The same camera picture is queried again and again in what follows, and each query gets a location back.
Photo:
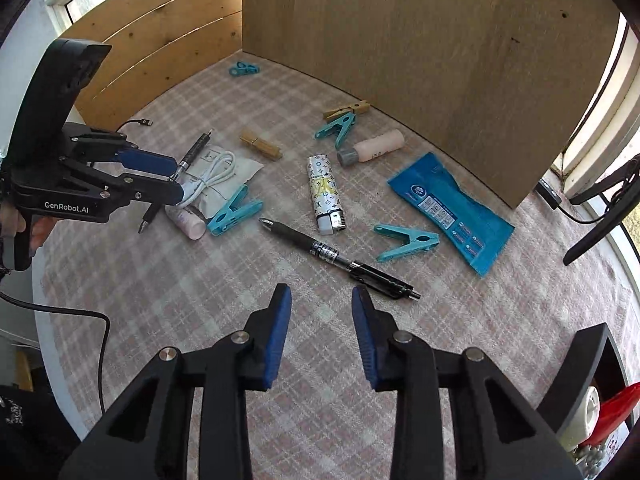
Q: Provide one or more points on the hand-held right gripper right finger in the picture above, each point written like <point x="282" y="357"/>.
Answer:
<point x="362" y="340"/>

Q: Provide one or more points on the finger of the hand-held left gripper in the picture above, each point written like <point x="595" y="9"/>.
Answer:
<point x="155" y="191"/>
<point x="150" y="161"/>

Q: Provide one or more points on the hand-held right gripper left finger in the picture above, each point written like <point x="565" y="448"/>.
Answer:
<point x="280" y="330"/>

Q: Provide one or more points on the black pen with clear barrel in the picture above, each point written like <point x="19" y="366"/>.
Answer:
<point x="195" y="149"/>

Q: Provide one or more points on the blue wet wipes packet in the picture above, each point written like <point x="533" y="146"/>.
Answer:
<point x="450" y="205"/>

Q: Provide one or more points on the wooden clothespin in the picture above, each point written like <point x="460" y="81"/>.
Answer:
<point x="355" y="107"/>
<point x="262" y="147"/>

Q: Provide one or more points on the person's left hand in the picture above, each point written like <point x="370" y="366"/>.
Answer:
<point x="40" y="232"/>

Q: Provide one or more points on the small pale pink bottle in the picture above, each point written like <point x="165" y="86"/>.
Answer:
<point x="192" y="225"/>

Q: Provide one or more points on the teal plastic clothespin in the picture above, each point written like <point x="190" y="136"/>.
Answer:
<point x="243" y="68"/>
<point x="342" y="132"/>
<point x="420" y="240"/>
<point x="227" y="217"/>

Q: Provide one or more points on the black gel pen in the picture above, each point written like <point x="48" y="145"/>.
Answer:
<point x="320" y="249"/>

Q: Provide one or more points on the pink plaid tablecloth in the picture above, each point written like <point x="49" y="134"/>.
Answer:
<point x="200" y="285"/>

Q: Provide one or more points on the white paper packet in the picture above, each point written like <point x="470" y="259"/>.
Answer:
<point x="247" y="167"/>

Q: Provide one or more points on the patterned silver lighter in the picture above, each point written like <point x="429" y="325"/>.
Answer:
<point x="322" y="185"/>

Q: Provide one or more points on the pink bottle with grey cap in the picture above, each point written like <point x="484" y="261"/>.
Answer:
<point x="377" y="146"/>

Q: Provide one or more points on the white plastic object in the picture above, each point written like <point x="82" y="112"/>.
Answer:
<point x="582" y="420"/>

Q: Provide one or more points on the small black adapter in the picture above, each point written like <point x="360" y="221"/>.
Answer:
<point x="547" y="194"/>

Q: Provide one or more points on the pile of silver beads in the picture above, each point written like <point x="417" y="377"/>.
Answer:
<point x="595" y="457"/>

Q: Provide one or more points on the black metal stand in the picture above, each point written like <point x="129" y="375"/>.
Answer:
<point x="600" y="230"/>

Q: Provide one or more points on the red plastic object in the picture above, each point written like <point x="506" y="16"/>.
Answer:
<point x="620" y="405"/>

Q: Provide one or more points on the dark printed clothing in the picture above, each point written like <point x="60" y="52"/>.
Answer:
<point x="30" y="435"/>

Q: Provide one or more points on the large wooden board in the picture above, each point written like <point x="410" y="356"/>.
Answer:
<point x="425" y="60"/>

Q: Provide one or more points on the black shelf frame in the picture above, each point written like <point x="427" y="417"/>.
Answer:
<point x="575" y="370"/>

